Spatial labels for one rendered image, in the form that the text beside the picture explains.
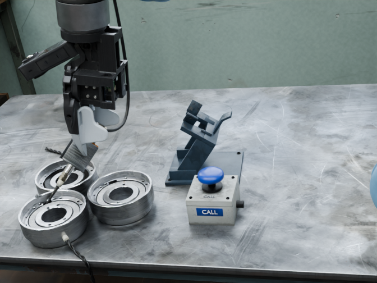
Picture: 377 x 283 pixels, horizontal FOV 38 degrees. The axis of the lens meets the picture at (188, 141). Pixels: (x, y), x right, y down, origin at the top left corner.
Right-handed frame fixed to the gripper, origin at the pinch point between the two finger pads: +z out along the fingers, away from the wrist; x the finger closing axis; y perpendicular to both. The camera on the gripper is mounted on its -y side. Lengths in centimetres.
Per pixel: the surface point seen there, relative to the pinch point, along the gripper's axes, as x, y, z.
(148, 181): -1.5, 11.3, 5.1
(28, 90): 150, -98, 71
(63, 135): 20.4, -14.2, 12.0
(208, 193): -6.2, 22.2, 2.3
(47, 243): -15.4, -0.6, 8.9
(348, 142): 17.0, 43.4, 4.1
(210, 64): 156, -8, 51
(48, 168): 1.5, -8.2, 7.4
